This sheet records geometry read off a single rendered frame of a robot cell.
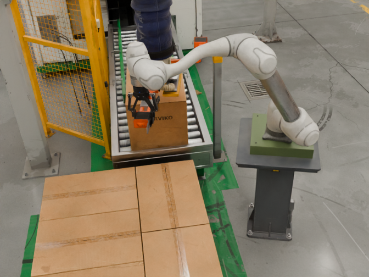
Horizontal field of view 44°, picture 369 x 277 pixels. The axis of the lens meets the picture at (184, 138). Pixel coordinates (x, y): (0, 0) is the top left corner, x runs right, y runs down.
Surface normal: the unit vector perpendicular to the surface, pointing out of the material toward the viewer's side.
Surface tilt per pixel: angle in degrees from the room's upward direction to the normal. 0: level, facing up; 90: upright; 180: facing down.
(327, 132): 0
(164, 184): 0
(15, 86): 89
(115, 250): 0
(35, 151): 90
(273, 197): 90
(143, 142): 90
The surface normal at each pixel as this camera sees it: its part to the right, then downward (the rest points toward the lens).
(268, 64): 0.36, 0.45
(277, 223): -0.16, 0.59
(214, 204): -0.04, -0.80
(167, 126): 0.08, 0.59
